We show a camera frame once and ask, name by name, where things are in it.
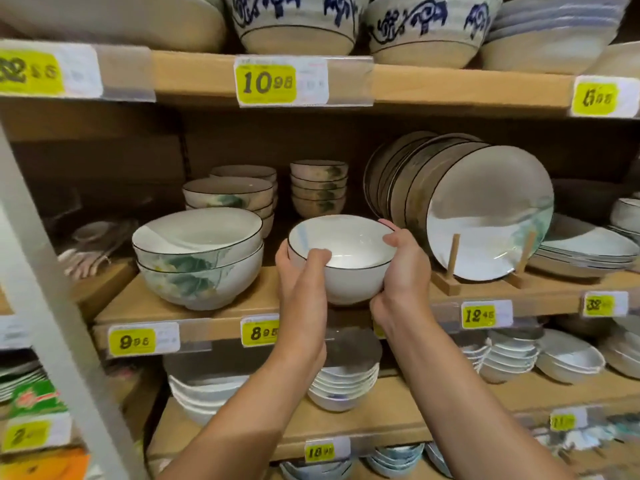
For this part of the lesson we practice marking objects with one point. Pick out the person's left hand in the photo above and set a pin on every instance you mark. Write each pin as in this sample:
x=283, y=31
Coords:
x=305, y=304

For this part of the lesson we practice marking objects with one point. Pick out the person's right hand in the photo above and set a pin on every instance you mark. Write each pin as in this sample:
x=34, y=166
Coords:
x=407, y=289

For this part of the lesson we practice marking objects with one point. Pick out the person's left forearm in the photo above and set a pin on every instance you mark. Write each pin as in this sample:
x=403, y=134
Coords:
x=240, y=429

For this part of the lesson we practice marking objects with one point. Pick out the person's right forearm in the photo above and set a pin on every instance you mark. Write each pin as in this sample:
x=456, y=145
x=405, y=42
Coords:
x=465, y=409

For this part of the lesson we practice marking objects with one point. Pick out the stack of large white bowls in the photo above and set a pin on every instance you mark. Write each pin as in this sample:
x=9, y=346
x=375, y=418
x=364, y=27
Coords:
x=200, y=389

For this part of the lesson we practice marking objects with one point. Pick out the row of blue grey bowls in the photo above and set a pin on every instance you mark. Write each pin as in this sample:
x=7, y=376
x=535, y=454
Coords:
x=395, y=459

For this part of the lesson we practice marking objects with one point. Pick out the stack of large white dishes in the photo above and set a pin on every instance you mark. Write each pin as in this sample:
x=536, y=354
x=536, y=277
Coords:
x=125, y=24

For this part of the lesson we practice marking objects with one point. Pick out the yellow price tag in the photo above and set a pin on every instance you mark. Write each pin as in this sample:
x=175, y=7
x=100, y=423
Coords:
x=30, y=72
x=132, y=342
x=378, y=330
x=319, y=452
x=257, y=333
x=562, y=421
x=595, y=98
x=265, y=84
x=599, y=305
x=478, y=316

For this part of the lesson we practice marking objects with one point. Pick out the wooden plate rack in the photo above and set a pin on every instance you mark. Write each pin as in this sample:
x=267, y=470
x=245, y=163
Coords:
x=452, y=259

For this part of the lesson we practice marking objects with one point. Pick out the row of black-rimmed floral plates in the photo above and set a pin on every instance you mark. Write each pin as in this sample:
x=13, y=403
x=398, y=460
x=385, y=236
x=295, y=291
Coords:
x=490, y=219

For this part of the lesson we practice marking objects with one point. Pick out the bundle of pink ceramic spoons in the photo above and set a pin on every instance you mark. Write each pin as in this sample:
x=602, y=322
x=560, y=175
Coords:
x=95, y=254

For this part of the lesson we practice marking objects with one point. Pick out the blue patterned white bowl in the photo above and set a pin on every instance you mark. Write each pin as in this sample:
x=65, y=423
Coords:
x=295, y=42
x=425, y=54

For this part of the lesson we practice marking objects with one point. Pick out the white price tag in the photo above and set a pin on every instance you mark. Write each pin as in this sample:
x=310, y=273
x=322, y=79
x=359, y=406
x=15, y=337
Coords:
x=12, y=332

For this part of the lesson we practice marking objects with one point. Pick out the stack of pale green plates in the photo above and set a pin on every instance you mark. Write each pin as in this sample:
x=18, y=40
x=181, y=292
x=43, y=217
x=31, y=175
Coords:
x=20, y=382

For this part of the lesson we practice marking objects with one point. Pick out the yellow bear divided plate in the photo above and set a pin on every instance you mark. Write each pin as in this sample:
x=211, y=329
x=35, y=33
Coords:
x=45, y=467

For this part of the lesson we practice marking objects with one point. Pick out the green sign price tag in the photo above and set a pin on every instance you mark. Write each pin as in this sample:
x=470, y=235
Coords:
x=25, y=434

